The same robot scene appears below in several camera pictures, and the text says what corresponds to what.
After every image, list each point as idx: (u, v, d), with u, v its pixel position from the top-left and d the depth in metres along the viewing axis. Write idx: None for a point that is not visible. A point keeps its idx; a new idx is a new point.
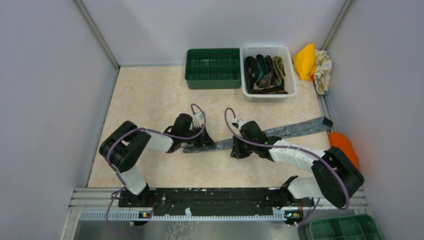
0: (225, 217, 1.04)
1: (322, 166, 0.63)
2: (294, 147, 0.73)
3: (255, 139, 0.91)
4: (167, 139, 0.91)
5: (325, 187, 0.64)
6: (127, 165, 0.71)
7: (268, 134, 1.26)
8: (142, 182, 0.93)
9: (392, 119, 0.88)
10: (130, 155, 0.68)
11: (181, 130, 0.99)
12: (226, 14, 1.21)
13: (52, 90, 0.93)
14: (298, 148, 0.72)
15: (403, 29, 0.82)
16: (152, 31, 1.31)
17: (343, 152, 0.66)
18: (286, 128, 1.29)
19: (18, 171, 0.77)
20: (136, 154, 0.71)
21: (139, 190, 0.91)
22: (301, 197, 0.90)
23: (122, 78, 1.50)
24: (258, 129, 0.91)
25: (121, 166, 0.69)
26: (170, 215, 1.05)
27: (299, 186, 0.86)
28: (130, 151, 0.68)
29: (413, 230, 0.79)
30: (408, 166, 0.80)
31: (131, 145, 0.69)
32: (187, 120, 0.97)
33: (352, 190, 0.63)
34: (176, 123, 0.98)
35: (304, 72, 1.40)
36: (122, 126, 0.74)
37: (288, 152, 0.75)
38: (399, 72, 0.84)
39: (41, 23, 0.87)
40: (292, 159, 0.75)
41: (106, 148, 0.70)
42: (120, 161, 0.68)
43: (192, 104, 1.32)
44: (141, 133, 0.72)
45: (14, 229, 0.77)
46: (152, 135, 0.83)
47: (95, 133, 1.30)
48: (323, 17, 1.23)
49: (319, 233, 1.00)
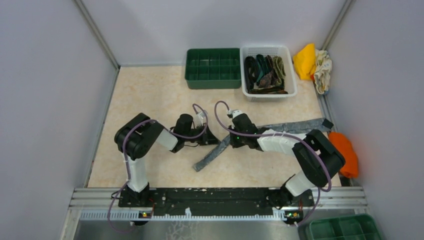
0: (225, 217, 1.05)
1: (301, 147, 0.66)
2: (278, 134, 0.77)
3: (246, 130, 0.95)
4: (173, 139, 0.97)
5: (307, 168, 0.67)
6: (142, 153, 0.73)
7: None
8: (145, 180, 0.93)
9: (392, 119, 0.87)
10: (146, 142, 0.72)
11: (182, 130, 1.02)
12: (226, 14, 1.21)
13: (52, 90, 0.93)
14: (282, 134, 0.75)
15: (403, 28, 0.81)
16: (152, 32, 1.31)
17: (323, 133, 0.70)
18: (284, 125, 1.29)
19: (17, 171, 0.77)
20: (149, 143, 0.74)
21: (142, 187, 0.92)
22: (298, 193, 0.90)
23: (122, 78, 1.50)
24: (248, 121, 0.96)
25: (135, 153, 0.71)
26: (170, 215, 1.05)
27: (295, 182, 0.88)
28: (146, 138, 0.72)
29: (414, 230, 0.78)
30: (409, 166, 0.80)
31: (147, 133, 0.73)
32: (187, 121, 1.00)
33: (332, 168, 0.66)
34: (178, 124, 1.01)
35: (304, 72, 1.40)
36: (136, 118, 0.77)
37: (274, 139, 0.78)
38: (399, 72, 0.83)
39: (41, 22, 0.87)
40: (278, 145, 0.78)
41: (121, 136, 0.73)
42: (136, 148, 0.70)
43: (195, 104, 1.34)
44: (154, 124, 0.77)
45: (14, 229, 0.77)
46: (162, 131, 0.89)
47: (95, 133, 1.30)
48: (323, 17, 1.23)
49: (319, 233, 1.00)
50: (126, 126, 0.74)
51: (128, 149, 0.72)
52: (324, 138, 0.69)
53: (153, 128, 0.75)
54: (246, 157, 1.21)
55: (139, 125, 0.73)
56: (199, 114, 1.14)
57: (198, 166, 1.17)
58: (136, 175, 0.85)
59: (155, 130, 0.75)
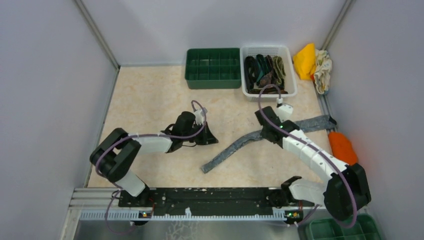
0: (225, 217, 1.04)
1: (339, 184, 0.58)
2: (314, 147, 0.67)
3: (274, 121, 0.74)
4: (166, 140, 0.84)
5: (332, 201, 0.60)
6: (117, 175, 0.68)
7: None
8: (141, 184, 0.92)
9: (392, 119, 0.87)
10: (120, 166, 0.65)
11: (183, 129, 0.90)
12: (226, 14, 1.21)
13: (52, 90, 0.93)
14: (318, 151, 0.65)
15: (402, 29, 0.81)
16: (152, 32, 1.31)
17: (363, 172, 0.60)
18: None
19: (18, 171, 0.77)
20: (126, 165, 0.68)
21: (138, 192, 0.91)
22: (299, 198, 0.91)
23: (122, 78, 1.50)
24: (272, 113, 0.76)
25: (110, 177, 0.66)
26: (170, 215, 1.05)
27: (302, 187, 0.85)
28: (119, 162, 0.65)
29: (414, 230, 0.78)
30: (409, 166, 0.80)
31: (119, 155, 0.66)
32: (190, 119, 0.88)
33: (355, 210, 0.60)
34: (178, 121, 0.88)
35: (304, 72, 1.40)
36: (111, 134, 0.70)
37: (305, 150, 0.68)
38: (398, 72, 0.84)
39: (41, 23, 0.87)
40: (306, 158, 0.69)
41: (96, 159, 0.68)
42: (110, 173, 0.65)
43: (193, 101, 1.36)
44: (131, 142, 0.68)
45: (14, 229, 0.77)
46: (149, 139, 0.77)
47: (95, 133, 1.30)
48: (323, 16, 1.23)
49: (319, 233, 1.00)
50: (100, 147, 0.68)
51: (104, 173, 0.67)
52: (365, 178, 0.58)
53: (127, 147, 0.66)
54: (245, 157, 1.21)
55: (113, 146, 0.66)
56: (198, 112, 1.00)
57: (206, 167, 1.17)
58: (127, 187, 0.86)
59: (129, 150, 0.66)
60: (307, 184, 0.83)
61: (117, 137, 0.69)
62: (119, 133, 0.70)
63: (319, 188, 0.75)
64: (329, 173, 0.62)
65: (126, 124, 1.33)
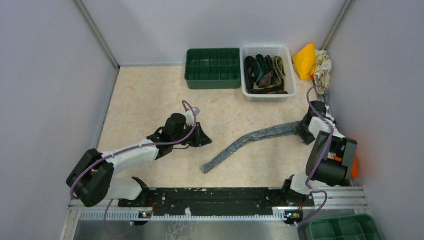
0: (225, 217, 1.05)
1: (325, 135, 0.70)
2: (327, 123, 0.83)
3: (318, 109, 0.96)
4: (152, 148, 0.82)
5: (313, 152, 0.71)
6: (94, 200, 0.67)
7: (271, 136, 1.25)
8: (137, 187, 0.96)
9: (392, 119, 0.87)
10: (94, 192, 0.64)
11: (173, 132, 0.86)
12: (226, 14, 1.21)
13: (51, 90, 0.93)
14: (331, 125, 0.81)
15: (402, 29, 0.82)
16: (152, 32, 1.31)
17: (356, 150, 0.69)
18: (293, 124, 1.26)
19: (18, 171, 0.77)
20: (103, 188, 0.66)
21: (135, 195, 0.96)
22: (294, 189, 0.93)
23: (122, 78, 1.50)
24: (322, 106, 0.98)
25: (87, 201, 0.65)
26: (170, 215, 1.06)
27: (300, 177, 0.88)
28: (92, 188, 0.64)
29: (414, 231, 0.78)
30: (408, 166, 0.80)
31: (92, 181, 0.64)
32: (179, 122, 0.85)
33: (328, 173, 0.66)
34: (167, 125, 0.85)
35: (304, 72, 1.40)
36: (82, 160, 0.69)
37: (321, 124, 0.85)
38: (399, 72, 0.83)
39: (41, 23, 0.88)
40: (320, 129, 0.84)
41: (71, 184, 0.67)
42: (86, 198, 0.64)
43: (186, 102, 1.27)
44: (103, 166, 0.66)
45: (14, 229, 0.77)
46: (130, 153, 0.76)
47: (95, 134, 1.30)
48: (323, 17, 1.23)
49: (319, 233, 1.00)
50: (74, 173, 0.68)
51: (80, 198, 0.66)
52: (353, 152, 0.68)
53: (99, 172, 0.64)
54: (246, 157, 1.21)
55: (86, 171, 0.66)
56: (188, 111, 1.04)
57: (206, 167, 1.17)
58: (118, 196, 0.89)
59: (100, 175, 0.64)
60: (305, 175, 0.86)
61: (90, 161, 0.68)
62: (91, 156, 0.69)
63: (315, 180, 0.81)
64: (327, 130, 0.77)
65: (125, 124, 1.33)
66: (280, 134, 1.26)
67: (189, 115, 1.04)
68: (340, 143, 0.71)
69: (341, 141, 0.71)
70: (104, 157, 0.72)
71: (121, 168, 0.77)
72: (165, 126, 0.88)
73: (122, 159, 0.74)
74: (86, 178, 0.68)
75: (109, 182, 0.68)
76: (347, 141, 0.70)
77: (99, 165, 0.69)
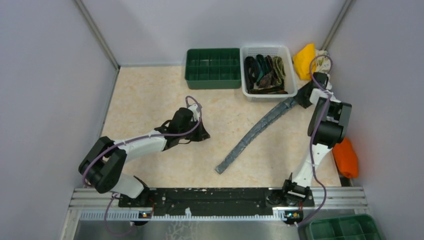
0: (225, 217, 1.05)
1: (322, 100, 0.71)
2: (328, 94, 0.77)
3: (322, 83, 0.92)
4: (160, 139, 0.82)
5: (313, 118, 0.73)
6: (107, 186, 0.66)
7: (273, 120, 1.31)
8: (139, 186, 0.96)
9: (392, 119, 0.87)
10: (107, 178, 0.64)
11: (180, 125, 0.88)
12: (227, 14, 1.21)
13: (51, 90, 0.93)
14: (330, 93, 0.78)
15: (402, 29, 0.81)
16: (152, 31, 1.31)
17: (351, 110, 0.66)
18: (284, 102, 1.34)
19: (17, 171, 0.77)
20: (115, 175, 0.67)
21: (136, 193, 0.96)
22: (296, 180, 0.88)
23: (122, 78, 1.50)
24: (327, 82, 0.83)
25: (100, 188, 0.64)
26: (170, 215, 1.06)
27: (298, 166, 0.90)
28: (106, 174, 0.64)
29: (414, 231, 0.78)
30: (409, 166, 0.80)
31: (105, 167, 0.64)
32: (187, 114, 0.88)
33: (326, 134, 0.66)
34: (175, 116, 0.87)
35: (304, 72, 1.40)
36: (94, 146, 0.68)
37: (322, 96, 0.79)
38: (399, 72, 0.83)
39: (41, 22, 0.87)
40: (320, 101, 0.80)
41: (84, 170, 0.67)
42: (99, 183, 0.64)
43: (188, 97, 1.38)
44: (116, 151, 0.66)
45: (14, 230, 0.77)
46: (142, 141, 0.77)
47: (95, 134, 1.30)
48: (323, 17, 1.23)
49: (319, 233, 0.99)
50: (87, 159, 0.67)
51: (92, 183, 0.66)
52: (348, 115, 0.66)
53: (112, 158, 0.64)
54: (246, 157, 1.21)
55: (100, 155, 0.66)
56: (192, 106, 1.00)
57: (221, 168, 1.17)
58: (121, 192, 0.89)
59: (114, 161, 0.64)
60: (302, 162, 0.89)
61: (102, 148, 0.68)
62: (103, 144, 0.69)
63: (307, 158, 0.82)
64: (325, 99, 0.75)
65: (125, 124, 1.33)
66: (278, 115, 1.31)
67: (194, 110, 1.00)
68: (337, 108, 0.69)
69: (338, 106, 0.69)
70: (116, 144, 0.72)
71: (129, 157, 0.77)
72: (172, 119, 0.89)
73: (133, 148, 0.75)
74: (98, 163, 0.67)
75: (121, 168, 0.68)
76: (342, 105, 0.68)
77: (111, 152, 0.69)
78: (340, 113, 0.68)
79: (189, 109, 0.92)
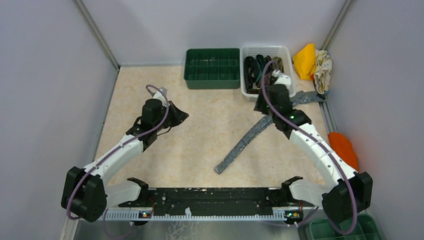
0: (225, 217, 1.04)
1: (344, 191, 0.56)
2: (324, 148, 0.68)
3: (278, 107, 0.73)
4: (134, 143, 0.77)
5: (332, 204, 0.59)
6: (96, 214, 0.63)
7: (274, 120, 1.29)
8: (135, 186, 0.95)
9: (392, 119, 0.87)
10: (92, 207, 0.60)
11: (152, 119, 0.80)
12: (227, 13, 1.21)
13: (51, 90, 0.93)
14: (328, 152, 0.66)
15: (402, 29, 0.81)
16: (152, 31, 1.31)
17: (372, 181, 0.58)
18: None
19: (18, 171, 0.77)
20: (99, 201, 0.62)
21: (136, 195, 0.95)
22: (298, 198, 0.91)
23: (122, 78, 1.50)
24: (286, 96, 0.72)
25: (88, 218, 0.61)
26: (170, 215, 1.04)
27: (301, 187, 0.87)
28: (89, 205, 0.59)
29: (413, 231, 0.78)
30: (409, 166, 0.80)
31: (86, 198, 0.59)
32: (155, 106, 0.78)
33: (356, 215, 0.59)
34: (143, 112, 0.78)
35: (304, 72, 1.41)
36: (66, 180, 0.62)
37: (313, 147, 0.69)
38: (399, 71, 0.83)
39: (41, 22, 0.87)
40: (313, 156, 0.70)
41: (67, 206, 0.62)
42: (86, 215, 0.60)
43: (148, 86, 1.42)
44: (90, 179, 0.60)
45: (14, 229, 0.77)
46: (115, 156, 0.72)
47: (95, 133, 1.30)
48: (323, 16, 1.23)
49: (319, 233, 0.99)
50: (64, 196, 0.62)
51: (80, 217, 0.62)
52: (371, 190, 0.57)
53: (88, 187, 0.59)
54: (246, 157, 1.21)
55: (75, 190, 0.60)
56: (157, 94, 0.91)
57: (220, 168, 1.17)
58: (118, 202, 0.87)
59: (91, 191, 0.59)
60: (306, 183, 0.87)
61: (74, 180, 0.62)
62: (74, 175, 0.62)
63: (318, 189, 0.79)
64: (336, 178, 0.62)
65: (126, 124, 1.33)
66: None
67: (158, 96, 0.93)
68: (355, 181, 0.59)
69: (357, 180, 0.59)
70: (87, 171, 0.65)
71: (113, 172, 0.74)
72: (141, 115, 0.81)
73: (108, 167, 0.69)
74: (78, 195, 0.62)
75: (104, 192, 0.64)
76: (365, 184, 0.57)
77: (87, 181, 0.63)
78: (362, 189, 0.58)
79: (154, 98, 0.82)
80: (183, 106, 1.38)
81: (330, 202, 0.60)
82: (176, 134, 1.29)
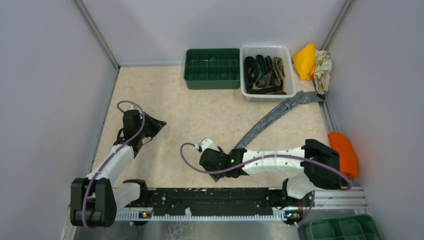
0: (225, 217, 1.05)
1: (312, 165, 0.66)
2: (270, 155, 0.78)
3: (218, 165, 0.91)
4: (125, 149, 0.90)
5: (319, 180, 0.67)
6: (110, 217, 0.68)
7: (274, 120, 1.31)
8: (134, 185, 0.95)
9: (392, 119, 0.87)
10: (106, 210, 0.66)
11: (133, 125, 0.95)
12: (226, 14, 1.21)
13: (51, 90, 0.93)
14: (276, 155, 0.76)
15: (402, 29, 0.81)
16: (152, 32, 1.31)
17: (316, 141, 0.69)
18: (283, 103, 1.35)
19: (17, 171, 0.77)
20: (110, 203, 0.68)
21: (137, 192, 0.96)
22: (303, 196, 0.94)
23: (122, 78, 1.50)
24: (214, 154, 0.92)
25: (105, 222, 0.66)
26: (170, 215, 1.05)
27: (297, 188, 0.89)
28: (103, 208, 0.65)
29: (414, 231, 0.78)
30: (409, 166, 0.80)
31: (98, 202, 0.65)
32: (135, 114, 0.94)
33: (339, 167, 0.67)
34: (125, 121, 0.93)
35: (304, 73, 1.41)
36: (72, 193, 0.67)
37: (266, 163, 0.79)
38: (399, 71, 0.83)
39: (41, 22, 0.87)
40: (274, 167, 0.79)
41: (79, 220, 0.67)
42: (102, 219, 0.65)
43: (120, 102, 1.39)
44: (97, 183, 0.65)
45: (14, 229, 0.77)
46: (112, 161, 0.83)
47: (95, 133, 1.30)
48: (323, 16, 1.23)
49: (318, 233, 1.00)
50: (74, 209, 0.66)
51: (96, 224, 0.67)
52: (319, 143, 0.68)
53: (98, 191, 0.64)
54: None
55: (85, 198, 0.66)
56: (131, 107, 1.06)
57: None
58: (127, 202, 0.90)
59: (102, 192, 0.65)
60: (295, 182, 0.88)
61: (81, 190, 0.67)
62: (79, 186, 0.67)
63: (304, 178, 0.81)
64: (298, 164, 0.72)
65: None
66: (279, 116, 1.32)
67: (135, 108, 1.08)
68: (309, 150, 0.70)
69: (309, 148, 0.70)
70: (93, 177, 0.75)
71: (114, 177, 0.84)
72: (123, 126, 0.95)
73: (109, 169, 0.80)
74: (88, 205, 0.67)
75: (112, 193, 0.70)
76: (311, 145, 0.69)
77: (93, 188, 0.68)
78: (317, 149, 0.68)
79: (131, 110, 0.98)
80: (183, 106, 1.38)
81: (317, 181, 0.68)
82: (176, 134, 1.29)
